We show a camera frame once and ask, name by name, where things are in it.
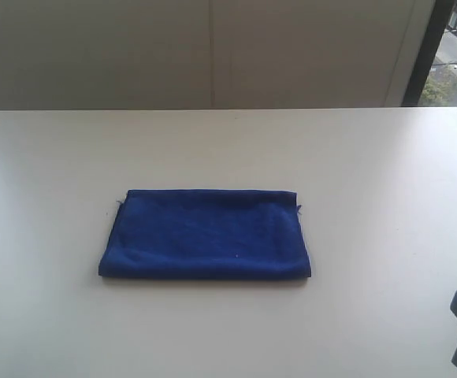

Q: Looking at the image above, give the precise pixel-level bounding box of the blue microfibre towel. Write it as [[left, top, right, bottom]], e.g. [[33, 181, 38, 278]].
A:
[[98, 189, 312, 281]]

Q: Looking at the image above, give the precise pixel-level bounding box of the dark window frame post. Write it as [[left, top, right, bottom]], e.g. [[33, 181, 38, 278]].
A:
[[401, 0, 454, 107]]

